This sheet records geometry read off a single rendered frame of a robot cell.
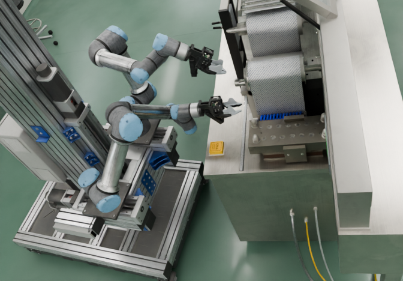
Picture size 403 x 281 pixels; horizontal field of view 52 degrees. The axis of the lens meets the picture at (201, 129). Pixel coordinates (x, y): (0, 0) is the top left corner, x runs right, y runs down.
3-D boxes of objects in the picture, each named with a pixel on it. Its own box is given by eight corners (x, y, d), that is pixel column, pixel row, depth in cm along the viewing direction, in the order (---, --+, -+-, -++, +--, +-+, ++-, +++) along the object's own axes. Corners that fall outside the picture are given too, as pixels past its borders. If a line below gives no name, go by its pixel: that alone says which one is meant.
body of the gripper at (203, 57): (213, 61, 185) (189, 51, 182) (205, 73, 191) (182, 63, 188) (215, 50, 189) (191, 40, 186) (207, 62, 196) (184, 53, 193)
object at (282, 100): (258, 115, 208) (251, 90, 195) (305, 111, 202) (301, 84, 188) (258, 116, 208) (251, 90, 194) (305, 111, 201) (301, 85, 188)
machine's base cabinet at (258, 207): (255, 17, 430) (238, -62, 367) (318, 7, 412) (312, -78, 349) (241, 247, 275) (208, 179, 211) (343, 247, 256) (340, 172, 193)
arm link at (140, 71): (74, 51, 211) (135, 71, 181) (89, 38, 215) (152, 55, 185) (86, 68, 219) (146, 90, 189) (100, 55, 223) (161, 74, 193)
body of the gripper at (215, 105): (220, 106, 200) (197, 108, 203) (224, 117, 206) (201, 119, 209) (221, 95, 204) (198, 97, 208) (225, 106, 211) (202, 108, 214)
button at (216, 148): (211, 144, 220) (210, 141, 219) (223, 143, 218) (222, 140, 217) (210, 155, 216) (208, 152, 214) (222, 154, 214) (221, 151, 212)
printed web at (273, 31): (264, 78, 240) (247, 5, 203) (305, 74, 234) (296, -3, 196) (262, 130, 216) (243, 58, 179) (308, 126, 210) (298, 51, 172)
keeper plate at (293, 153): (285, 159, 200) (283, 146, 192) (307, 158, 197) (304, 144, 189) (286, 163, 199) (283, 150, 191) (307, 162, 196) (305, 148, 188)
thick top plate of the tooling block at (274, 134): (251, 128, 210) (249, 121, 206) (333, 122, 199) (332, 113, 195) (250, 154, 201) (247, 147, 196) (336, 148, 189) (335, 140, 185)
